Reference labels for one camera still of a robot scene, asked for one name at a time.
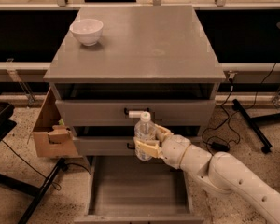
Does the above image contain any black stand leg right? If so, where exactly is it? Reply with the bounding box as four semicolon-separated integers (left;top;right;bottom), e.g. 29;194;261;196
232;99;280;154

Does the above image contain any grey open bottom drawer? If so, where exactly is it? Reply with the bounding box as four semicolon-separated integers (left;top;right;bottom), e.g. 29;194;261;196
74;156;203;224

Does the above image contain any black stand base left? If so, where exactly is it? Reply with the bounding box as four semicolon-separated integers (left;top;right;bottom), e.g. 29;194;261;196
0;158;65;224

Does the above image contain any brown cardboard box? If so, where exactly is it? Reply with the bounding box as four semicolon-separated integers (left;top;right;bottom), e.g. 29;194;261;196
33;90;78;158

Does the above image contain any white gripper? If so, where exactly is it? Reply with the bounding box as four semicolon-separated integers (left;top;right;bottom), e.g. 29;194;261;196
134;124;191;169

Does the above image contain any grey middle drawer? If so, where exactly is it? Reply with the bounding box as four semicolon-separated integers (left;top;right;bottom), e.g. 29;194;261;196
73;136;135;156

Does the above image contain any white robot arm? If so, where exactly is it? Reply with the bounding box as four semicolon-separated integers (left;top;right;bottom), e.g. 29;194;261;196
134;124;280;224

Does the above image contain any black power adapter cable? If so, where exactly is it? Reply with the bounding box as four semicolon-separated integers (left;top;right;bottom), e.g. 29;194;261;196
201;63;278;159

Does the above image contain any grey drawer cabinet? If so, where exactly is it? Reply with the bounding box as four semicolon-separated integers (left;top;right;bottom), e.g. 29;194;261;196
42;4;227;224

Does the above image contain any white tape on handle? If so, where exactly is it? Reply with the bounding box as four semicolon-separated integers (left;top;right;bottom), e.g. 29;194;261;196
128;110;142;119

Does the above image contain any white ceramic bowl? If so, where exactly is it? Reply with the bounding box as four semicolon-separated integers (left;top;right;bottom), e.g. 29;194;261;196
69;19;104;46

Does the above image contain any black tray left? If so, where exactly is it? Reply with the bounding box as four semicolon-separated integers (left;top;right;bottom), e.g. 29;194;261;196
0;102;17;140

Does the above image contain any clear plastic water bottle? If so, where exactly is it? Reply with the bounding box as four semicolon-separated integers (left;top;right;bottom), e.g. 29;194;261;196
134;111;156;161

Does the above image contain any grey top drawer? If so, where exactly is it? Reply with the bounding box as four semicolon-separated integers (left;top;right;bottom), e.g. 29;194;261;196
56;100;215;126

